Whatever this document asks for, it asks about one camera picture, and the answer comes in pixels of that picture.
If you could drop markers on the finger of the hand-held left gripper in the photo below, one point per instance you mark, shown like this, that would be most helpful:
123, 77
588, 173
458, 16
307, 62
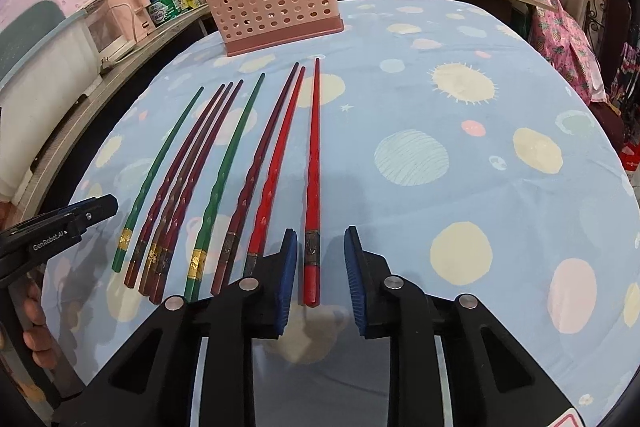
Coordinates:
97, 213
70, 208

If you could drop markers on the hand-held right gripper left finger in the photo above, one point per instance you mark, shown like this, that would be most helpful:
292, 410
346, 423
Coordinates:
282, 287

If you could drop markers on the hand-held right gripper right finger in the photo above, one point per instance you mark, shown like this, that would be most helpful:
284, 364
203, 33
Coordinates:
356, 287

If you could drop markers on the bright red chopstick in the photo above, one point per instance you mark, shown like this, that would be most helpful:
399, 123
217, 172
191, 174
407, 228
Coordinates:
262, 217
311, 277

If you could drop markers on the green chopstick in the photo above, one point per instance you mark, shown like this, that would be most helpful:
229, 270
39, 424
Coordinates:
126, 239
197, 259

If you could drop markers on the dark red chopstick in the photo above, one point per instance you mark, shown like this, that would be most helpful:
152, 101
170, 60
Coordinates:
160, 287
222, 274
134, 269

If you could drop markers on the brown chopstick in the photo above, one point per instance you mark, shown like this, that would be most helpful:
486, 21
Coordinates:
151, 254

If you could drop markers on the pink perforated utensil basket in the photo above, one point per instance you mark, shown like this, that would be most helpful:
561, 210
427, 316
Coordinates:
270, 2

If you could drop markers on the person's left hand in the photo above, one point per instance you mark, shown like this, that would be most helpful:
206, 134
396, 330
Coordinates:
40, 347

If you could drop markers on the white appliance with clear jar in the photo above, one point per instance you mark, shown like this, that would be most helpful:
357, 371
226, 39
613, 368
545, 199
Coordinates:
107, 32

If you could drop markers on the pink electric kettle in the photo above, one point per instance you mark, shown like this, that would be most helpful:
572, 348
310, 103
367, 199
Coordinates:
130, 2

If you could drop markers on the green tin can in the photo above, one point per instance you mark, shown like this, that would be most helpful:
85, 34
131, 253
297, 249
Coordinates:
162, 2

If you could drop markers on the pink pineapple print cloth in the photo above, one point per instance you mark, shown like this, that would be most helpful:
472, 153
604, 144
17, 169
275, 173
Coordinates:
560, 32

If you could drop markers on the black iron chair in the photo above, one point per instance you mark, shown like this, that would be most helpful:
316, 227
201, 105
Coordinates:
612, 17

